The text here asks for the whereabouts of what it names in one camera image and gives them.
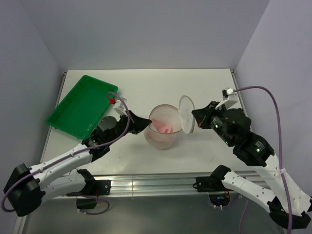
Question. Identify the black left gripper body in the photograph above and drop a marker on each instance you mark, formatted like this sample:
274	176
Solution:
122	128

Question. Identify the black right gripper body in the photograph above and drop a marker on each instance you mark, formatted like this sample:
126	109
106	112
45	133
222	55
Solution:
215	119

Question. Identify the pink bra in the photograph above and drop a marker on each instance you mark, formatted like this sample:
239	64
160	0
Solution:
162	127

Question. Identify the white mesh laundry bag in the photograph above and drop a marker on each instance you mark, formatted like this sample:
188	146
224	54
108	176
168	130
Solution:
180	118

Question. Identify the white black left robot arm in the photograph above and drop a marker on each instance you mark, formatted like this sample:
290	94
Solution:
28	187

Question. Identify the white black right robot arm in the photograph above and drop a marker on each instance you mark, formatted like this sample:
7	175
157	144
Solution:
288	206

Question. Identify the green plastic tray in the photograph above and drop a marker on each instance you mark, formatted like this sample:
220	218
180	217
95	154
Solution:
83	107

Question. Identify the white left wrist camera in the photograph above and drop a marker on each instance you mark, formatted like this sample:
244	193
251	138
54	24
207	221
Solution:
118	105

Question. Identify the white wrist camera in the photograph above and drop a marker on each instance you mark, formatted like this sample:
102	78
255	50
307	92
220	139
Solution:
230	98
118	105

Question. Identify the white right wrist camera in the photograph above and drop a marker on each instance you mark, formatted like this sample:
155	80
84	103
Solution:
230	98

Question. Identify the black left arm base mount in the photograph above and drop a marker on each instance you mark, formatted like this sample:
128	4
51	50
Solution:
87	200

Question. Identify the aluminium table edge rail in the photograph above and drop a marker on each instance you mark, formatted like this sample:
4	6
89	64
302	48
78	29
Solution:
151	185

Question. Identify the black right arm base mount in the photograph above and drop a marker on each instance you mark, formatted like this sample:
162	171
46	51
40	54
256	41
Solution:
219	196

